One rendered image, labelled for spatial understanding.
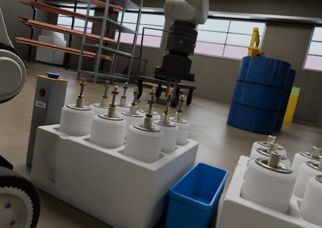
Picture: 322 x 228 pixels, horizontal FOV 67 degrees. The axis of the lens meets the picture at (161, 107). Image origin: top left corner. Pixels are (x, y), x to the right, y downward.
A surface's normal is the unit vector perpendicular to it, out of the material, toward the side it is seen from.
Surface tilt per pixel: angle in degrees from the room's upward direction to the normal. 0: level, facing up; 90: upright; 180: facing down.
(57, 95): 90
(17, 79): 90
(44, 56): 90
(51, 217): 0
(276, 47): 90
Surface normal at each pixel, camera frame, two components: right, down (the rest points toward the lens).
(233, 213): -0.39, 0.04
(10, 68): 0.87, 0.23
